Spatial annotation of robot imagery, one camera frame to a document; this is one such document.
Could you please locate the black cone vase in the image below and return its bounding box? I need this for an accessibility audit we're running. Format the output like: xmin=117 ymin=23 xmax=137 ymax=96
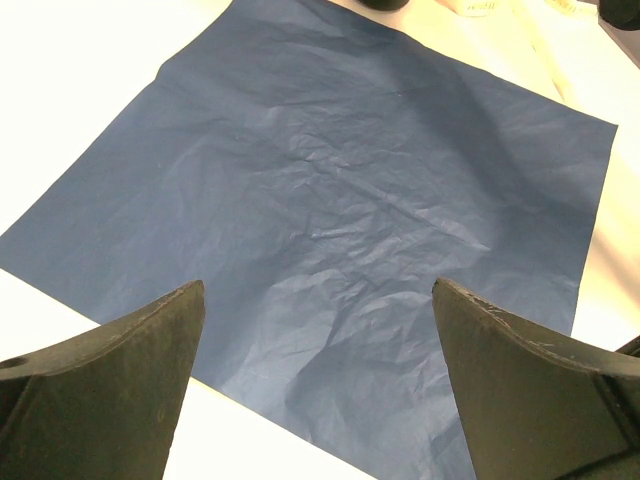
xmin=359 ymin=0 xmax=409 ymax=12

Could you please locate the cream printed ribbon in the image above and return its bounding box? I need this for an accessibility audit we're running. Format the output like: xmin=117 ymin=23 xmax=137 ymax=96
xmin=439 ymin=0 xmax=598 ymax=19

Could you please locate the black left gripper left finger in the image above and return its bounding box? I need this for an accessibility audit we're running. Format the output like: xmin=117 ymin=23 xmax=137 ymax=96
xmin=1 ymin=280 xmax=205 ymax=479

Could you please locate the blue wrapping paper sheet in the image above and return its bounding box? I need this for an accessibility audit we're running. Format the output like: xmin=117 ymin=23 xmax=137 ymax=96
xmin=1 ymin=1 xmax=616 ymax=479

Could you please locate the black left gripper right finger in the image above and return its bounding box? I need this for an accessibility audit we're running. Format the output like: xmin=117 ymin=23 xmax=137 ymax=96
xmin=432 ymin=278 xmax=639 ymax=479

